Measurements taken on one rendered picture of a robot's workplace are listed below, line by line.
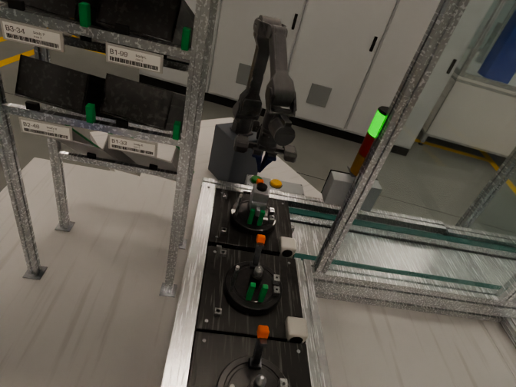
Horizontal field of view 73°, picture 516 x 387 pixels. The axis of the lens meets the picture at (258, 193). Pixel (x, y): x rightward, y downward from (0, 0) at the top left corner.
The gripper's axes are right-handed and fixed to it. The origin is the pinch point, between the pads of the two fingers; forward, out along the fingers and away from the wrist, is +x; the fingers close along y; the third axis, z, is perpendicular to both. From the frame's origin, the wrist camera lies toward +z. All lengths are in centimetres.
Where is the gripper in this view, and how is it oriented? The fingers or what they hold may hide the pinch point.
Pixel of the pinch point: (261, 162)
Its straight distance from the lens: 106.8
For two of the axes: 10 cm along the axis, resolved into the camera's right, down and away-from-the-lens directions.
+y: -9.7, -1.7, -1.5
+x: -2.3, 7.8, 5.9
